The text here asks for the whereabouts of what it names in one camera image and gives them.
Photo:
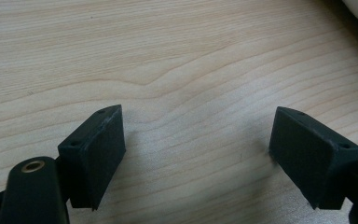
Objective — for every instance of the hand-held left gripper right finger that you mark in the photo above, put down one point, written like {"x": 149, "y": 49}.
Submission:
{"x": 307, "y": 158}

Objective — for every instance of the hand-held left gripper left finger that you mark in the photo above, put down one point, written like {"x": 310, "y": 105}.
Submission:
{"x": 96, "y": 155}

